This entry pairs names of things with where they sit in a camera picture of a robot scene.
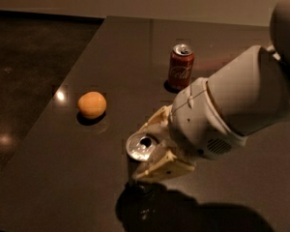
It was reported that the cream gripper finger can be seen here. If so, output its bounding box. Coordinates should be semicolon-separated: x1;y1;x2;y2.
134;140;195;182
138;105;172;139

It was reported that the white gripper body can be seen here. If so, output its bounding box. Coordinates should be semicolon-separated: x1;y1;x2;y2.
168;78;247;160

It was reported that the silver redbull can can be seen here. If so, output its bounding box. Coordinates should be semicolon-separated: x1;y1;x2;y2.
126;131;158;186

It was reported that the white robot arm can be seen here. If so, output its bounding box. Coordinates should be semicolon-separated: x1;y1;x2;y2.
126;0;290;184

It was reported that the red coke can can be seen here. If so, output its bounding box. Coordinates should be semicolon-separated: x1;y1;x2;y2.
167;43;194;91

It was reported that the orange fruit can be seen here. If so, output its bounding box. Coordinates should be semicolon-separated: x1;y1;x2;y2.
77;92;107;120

